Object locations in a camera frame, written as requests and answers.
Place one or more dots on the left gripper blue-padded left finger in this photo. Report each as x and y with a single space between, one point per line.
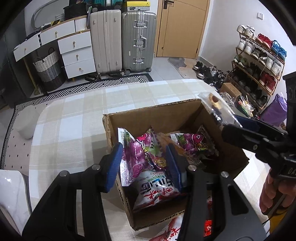
54 217

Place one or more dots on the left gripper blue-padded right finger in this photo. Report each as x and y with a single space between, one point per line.
233 216

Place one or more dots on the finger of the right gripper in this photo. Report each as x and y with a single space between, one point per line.
259 126
249 141

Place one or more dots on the red snack pack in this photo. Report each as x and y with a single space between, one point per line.
208 221

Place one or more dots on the small clear cookie pack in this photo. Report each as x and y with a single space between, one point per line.
219 109

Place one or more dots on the white noodle snack bag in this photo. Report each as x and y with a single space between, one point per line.
171 231
153 187

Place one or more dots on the purple grape candy bag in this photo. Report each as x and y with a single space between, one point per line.
139 154

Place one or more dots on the purple white snack bag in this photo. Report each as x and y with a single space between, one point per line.
199 146

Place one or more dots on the orange bread snack pack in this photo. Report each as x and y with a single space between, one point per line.
164 140

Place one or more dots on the white side table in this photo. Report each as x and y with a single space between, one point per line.
15 200

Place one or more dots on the shoe rack with shoes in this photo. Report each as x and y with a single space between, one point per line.
257 66

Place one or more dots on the SF cardboard box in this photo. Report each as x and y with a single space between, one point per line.
183 116

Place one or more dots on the patterned floor rug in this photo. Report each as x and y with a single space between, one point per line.
45 99

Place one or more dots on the checkered tablecloth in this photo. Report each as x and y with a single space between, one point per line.
69 135

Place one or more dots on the grey round stool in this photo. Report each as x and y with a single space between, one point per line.
26 121

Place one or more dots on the wooden door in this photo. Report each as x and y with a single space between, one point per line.
180 28

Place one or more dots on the silver suitcase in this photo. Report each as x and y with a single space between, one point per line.
138 29

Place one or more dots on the woven laundry basket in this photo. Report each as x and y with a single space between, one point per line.
50 71

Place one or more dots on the stacked shoe boxes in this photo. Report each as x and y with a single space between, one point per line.
135 6

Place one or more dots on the white suitcase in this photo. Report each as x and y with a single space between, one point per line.
105 29

